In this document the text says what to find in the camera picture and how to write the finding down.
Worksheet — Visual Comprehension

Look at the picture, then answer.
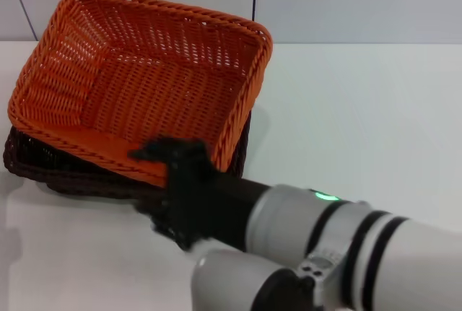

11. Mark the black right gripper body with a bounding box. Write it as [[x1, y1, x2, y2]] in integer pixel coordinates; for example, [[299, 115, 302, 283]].
[[164, 166, 270, 254]]

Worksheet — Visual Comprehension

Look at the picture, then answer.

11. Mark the orange yellow woven basket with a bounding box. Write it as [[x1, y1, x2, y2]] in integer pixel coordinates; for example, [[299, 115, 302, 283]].
[[6, 0, 274, 188]]

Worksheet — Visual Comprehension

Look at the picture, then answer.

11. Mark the dark brown woven basket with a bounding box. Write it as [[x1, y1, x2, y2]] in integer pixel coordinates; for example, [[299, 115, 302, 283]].
[[1, 108, 253, 201]]

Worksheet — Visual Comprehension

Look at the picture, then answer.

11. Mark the grey right wrist camera housing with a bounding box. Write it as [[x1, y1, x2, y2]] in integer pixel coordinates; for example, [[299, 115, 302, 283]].
[[191, 248, 321, 311]]

